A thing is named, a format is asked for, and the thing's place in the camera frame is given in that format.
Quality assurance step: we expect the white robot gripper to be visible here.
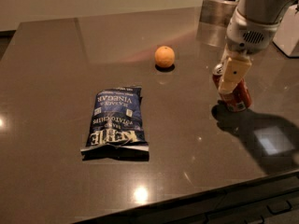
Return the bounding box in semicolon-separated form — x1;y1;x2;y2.
218;9;278;94

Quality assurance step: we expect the red coke can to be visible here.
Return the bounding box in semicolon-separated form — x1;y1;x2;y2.
212;63;252;112

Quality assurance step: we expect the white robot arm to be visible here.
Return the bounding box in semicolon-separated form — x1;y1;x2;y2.
218;0;296;94

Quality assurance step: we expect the steel snack dispenser base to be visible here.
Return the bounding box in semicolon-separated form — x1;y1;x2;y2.
199;0;237;27

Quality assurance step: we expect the white box on counter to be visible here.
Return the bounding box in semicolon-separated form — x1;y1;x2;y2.
273;5;299;58

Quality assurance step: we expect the orange fruit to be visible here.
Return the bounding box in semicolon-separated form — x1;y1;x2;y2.
154;46;175;68

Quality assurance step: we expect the blue kettle chips bag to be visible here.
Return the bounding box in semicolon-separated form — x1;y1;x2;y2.
80;86;149;155

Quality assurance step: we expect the black drawer handle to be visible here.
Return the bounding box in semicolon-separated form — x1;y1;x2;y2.
267;201;292;216

